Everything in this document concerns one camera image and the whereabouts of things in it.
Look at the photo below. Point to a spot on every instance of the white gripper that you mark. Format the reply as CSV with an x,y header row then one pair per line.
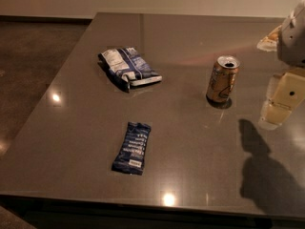
x,y
293,40

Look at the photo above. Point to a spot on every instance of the blue white chip bag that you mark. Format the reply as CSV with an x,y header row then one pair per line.
x,y
126,68

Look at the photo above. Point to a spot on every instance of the gold soda can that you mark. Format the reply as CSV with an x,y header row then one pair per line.
x,y
222,79

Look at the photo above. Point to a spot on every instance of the dark blue snack wrapper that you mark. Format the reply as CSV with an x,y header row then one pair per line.
x,y
131,157

